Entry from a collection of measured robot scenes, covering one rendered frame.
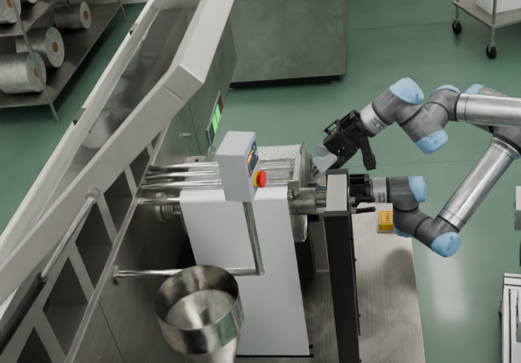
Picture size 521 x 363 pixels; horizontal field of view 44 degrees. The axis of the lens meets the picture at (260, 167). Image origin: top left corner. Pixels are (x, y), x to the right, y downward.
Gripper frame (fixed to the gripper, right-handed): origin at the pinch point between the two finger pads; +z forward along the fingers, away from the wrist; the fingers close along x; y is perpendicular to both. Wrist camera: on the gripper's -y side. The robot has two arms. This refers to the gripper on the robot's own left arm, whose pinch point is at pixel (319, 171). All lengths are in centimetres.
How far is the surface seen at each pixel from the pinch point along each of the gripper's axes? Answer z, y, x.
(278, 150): 2.3, 12.9, 1.3
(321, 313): 22.3, -24.2, 21.9
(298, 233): 7.5, -0.8, 19.3
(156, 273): 10, 33, 56
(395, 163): 58, -112, -170
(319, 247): 16.0, -16.5, 6.1
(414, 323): 3.3, -40.3, 25.7
